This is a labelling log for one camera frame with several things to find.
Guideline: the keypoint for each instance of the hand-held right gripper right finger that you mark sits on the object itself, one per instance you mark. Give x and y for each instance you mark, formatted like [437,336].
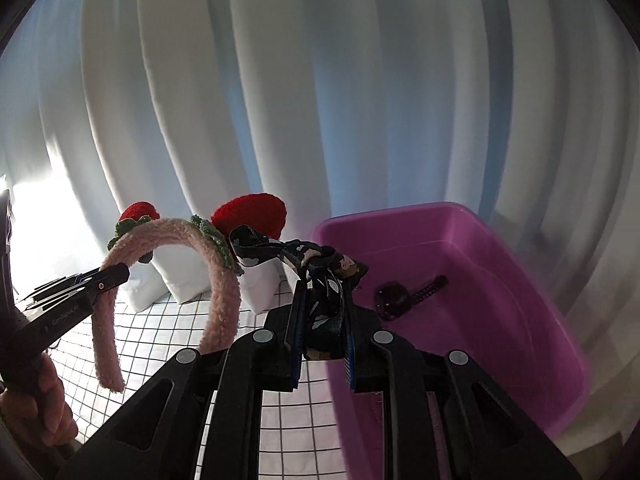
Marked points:
[350,365]

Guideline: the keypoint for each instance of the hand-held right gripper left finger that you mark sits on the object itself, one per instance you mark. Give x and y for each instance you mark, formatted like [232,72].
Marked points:
[295,355]

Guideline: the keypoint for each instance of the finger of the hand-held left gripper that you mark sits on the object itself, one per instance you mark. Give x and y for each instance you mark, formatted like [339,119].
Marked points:
[107,280]
[50,287]

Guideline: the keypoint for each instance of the dark camouflage fabric bow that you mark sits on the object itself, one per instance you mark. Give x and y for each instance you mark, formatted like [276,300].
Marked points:
[320,320]

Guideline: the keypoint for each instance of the pink strawberry headband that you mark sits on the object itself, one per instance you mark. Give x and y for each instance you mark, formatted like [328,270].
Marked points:
[220,300]

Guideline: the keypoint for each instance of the purple plastic tub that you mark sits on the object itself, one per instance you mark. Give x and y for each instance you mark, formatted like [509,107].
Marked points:
[500,310]

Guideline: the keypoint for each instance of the person's left hand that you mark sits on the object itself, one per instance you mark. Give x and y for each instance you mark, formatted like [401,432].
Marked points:
[50,405]

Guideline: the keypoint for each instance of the white grid tablecloth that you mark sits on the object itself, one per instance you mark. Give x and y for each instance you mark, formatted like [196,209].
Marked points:
[150,330]

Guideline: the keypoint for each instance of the black wristwatch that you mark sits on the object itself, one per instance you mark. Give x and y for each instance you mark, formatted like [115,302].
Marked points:
[392,302]

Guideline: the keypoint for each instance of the white curtain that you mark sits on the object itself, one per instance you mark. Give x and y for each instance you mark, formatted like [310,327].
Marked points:
[350,85]

